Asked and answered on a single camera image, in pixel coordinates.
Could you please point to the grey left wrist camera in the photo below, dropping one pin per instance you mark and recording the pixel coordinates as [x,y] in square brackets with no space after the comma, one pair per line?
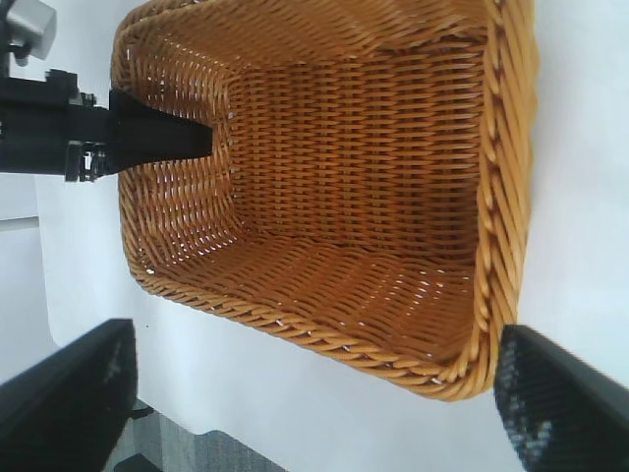
[34,19]

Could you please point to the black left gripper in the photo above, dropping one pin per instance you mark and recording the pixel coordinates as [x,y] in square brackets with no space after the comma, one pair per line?
[39,137]

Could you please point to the woven wicker basket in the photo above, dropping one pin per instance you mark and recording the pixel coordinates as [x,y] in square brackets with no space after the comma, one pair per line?
[344,196]

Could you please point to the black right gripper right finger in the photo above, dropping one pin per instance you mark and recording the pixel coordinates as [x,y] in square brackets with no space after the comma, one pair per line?
[565,418]

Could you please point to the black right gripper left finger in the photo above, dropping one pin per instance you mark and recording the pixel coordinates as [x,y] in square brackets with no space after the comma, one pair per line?
[59,418]

